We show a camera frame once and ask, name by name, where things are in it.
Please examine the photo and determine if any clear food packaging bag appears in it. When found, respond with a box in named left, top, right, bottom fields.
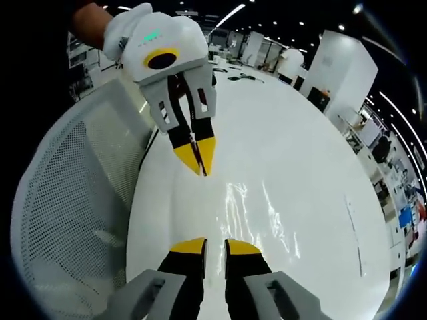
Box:
left=216, top=179, right=302, bottom=267

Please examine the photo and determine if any blue box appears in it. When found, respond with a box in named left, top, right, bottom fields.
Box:
left=398, top=205, right=415, bottom=228

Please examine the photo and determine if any black cable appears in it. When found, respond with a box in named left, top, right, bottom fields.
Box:
left=228, top=73, right=265, bottom=84

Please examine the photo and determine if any person's left hand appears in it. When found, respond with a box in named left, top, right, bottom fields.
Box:
left=101, top=2, right=155, bottom=66

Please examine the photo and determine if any white flat strip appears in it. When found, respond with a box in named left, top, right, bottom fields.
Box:
left=343, top=195, right=366, bottom=277

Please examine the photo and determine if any black office chair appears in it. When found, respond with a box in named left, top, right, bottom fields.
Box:
left=371, top=135, right=392, bottom=163

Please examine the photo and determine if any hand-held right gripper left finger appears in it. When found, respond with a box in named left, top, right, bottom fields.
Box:
left=106, top=237, right=209, bottom=320

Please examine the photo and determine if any grey mesh office chair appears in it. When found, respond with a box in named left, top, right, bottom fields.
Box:
left=9, top=78, right=158, bottom=320

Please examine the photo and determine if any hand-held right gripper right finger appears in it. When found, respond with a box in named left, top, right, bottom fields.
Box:
left=224, top=239, right=322, bottom=320

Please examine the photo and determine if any white pillar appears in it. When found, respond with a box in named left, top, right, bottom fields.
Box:
left=300, top=29, right=379, bottom=116

